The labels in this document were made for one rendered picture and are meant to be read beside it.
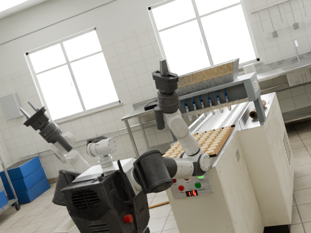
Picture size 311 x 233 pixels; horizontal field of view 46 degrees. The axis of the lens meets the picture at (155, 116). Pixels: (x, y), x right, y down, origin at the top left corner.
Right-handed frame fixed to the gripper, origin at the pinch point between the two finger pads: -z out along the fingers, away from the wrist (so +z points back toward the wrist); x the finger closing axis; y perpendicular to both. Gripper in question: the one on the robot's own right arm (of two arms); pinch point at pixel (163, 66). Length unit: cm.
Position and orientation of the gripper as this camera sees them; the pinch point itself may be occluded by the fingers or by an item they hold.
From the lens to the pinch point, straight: 143.4
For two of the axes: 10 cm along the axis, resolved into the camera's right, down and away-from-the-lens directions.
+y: 7.3, -4.4, 5.3
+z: 1.5, 8.5, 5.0
